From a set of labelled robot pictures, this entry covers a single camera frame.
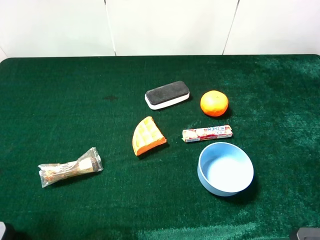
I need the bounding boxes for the black and white board eraser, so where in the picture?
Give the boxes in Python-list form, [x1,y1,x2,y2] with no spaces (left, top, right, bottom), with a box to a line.
[144,80,190,110]

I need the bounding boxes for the grey object bottom right corner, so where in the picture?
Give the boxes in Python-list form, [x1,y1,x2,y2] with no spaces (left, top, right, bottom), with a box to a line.
[289,227,320,240]

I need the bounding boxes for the orange waffle wedge toy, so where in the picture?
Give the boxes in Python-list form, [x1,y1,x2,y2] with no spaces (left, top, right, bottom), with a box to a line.
[132,116,167,156]

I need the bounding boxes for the Hi-Chew candy stick pack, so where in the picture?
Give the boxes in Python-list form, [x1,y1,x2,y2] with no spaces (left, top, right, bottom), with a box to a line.
[182,125,233,143]

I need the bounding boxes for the orange mandarin fruit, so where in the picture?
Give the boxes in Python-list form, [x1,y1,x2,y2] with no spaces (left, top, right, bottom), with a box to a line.
[200,90,229,117]

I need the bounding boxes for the light blue bowl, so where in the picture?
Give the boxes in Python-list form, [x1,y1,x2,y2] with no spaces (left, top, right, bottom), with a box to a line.
[197,142,254,197]

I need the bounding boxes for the clear plastic wrapped snack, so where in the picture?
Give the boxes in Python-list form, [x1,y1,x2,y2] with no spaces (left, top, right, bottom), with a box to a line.
[38,147,104,188]

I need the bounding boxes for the green felt table cloth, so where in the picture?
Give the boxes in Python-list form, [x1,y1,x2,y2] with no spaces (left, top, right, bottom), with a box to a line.
[0,54,320,240]

